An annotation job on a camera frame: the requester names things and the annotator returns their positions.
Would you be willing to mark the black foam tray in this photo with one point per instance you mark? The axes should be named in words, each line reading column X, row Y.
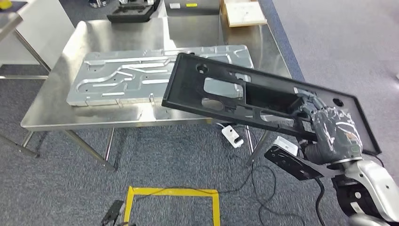
column 131, row 15

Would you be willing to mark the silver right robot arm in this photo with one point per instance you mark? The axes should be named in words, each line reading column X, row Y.
column 374, row 181

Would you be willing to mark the small steel side table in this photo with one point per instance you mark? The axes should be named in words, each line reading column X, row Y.
column 9, row 21

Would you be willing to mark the pale wooden board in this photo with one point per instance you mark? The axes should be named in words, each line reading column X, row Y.
column 244, row 14

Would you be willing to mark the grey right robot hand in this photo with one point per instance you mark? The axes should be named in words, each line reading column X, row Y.
column 339, row 134

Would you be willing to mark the grey box with labels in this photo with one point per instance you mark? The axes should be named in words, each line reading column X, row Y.
column 199, row 9

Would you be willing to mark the white power strip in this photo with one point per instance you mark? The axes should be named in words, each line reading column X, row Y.
column 230, row 135

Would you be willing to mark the black bracket at robot's left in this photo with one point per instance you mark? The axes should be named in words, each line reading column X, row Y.
column 113, row 210

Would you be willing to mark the long black plastic part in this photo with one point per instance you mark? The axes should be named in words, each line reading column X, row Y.
column 187, row 87

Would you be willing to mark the wrist camera with black bracket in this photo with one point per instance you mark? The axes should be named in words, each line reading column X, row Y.
column 286, row 145

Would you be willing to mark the small yellow object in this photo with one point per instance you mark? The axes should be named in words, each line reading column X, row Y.
column 4, row 3

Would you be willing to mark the white cabinet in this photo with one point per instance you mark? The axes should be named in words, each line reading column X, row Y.
column 40, row 31

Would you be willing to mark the machined aluminium fixture plate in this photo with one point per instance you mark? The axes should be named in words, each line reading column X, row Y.
column 78, row 93

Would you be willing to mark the yellow floor tape square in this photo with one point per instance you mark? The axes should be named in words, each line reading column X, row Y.
column 171, row 192

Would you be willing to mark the stainless steel workbench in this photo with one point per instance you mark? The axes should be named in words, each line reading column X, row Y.
column 124, row 34

